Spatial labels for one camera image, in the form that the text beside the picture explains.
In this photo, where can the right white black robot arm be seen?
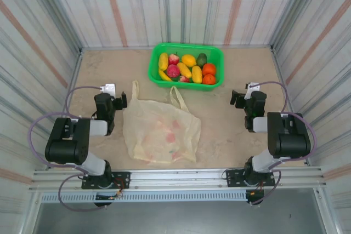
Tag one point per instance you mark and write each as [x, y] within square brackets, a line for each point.
[290, 141]

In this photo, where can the translucent cream plastic bag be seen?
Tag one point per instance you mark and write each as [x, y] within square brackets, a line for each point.
[153, 124]

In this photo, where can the yellow fake mango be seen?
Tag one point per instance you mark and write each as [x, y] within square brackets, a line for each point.
[184, 69]
[197, 74]
[163, 61]

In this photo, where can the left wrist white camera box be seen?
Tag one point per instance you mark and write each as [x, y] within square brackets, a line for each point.
[109, 88]

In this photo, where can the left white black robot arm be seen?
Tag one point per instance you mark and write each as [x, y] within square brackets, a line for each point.
[65, 149]

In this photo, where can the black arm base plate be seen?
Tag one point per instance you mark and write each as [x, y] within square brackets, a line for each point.
[233, 177]
[123, 179]

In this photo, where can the green plastic basket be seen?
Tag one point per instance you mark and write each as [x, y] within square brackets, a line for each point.
[192, 49]

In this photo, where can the green fake avocado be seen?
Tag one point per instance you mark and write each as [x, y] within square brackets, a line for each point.
[202, 59]

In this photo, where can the red fake peach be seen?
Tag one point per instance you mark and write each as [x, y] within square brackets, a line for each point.
[173, 71]

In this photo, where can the aluminium mounting rail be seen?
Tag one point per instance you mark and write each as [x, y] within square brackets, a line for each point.
[178, 179]

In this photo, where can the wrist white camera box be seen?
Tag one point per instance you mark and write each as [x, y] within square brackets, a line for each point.
[109, 88]
[253, 86]

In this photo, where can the small red fake apple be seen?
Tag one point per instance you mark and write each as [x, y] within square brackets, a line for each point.
[184, 79]

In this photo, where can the yellow fake lemon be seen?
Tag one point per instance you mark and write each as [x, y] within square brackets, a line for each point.
[189, 60]

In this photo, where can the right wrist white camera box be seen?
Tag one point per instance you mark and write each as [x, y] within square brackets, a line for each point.
[253, 86]

